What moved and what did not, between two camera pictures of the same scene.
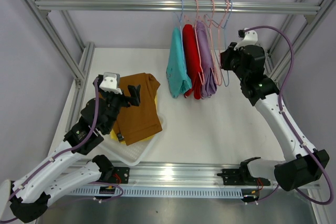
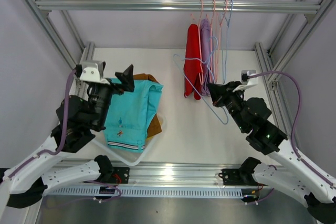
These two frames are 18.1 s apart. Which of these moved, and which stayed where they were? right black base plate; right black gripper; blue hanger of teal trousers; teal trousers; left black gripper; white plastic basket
Moved: left black gripper; blue hanger of teal trousers; teal trousers; right black gripper
Stayed: right black base plate; white plastic basket
